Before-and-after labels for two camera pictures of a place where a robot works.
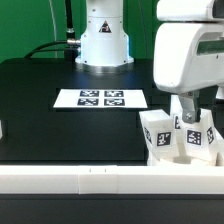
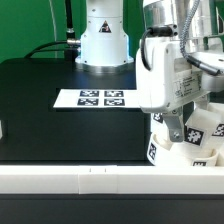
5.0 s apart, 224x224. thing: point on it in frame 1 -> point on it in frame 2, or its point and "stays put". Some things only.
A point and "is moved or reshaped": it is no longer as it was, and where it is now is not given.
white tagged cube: [158, 134] is moved or reshaped
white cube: [201, 139] is moved or reshaped
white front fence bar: [111, 180] stays put
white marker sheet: [100, 98] stays put
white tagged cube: [176, 111] is moved or reshaped
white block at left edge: [1, 132] stays put
